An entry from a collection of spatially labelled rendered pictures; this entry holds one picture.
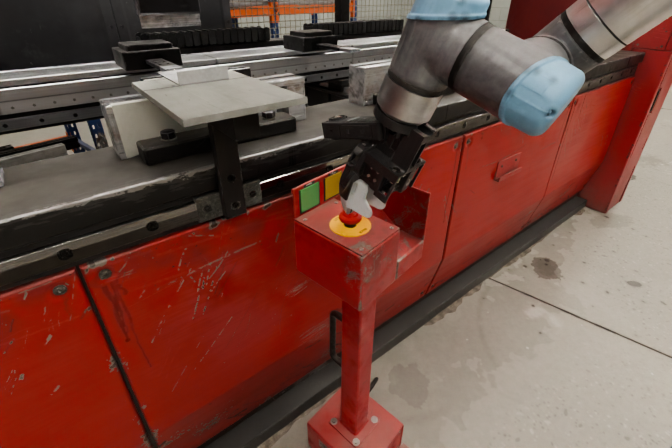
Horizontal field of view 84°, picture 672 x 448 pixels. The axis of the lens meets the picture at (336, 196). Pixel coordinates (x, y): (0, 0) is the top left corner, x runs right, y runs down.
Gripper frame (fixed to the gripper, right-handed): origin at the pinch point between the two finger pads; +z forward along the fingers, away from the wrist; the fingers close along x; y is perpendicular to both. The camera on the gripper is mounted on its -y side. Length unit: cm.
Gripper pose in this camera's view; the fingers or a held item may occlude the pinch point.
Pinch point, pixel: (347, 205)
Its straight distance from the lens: 62.7
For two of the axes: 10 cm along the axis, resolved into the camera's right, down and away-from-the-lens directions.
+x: 6.7, -3.6, 6.5
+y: 6.9, 6.2, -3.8
